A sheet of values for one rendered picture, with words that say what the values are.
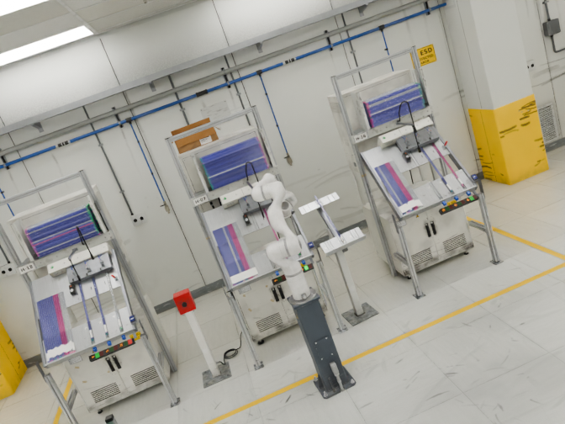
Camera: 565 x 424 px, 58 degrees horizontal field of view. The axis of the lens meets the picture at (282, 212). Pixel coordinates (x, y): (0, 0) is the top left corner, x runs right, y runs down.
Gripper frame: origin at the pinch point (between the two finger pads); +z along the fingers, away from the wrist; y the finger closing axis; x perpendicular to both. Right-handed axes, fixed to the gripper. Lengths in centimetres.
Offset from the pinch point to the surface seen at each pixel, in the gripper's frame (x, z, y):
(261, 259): 22.0, 6.9, 29.3
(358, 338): 106, 26, -18
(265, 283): 35, 41, 33
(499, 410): 171, -79, -58
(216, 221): -23, 15, 51
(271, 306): 54, 52, 34
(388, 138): -34, 13, -111
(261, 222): -7.3, 12.2, 17.6
